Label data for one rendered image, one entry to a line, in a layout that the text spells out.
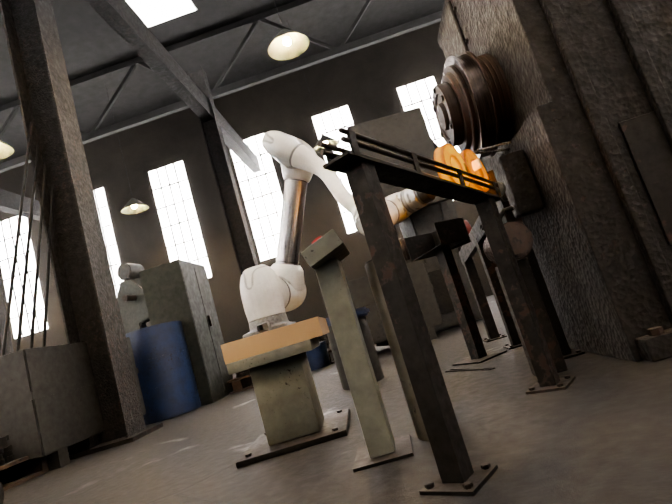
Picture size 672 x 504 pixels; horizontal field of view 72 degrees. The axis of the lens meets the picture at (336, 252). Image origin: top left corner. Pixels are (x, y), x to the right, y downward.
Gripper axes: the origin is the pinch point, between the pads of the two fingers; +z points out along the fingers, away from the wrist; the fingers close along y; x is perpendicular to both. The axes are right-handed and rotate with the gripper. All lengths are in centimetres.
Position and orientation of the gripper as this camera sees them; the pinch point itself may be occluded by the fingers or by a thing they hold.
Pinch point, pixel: (470, 167)
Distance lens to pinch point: 163.0
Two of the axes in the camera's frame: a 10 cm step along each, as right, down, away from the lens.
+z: 7.0, -3.6, -6.1
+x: -3.2, -9.3, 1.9
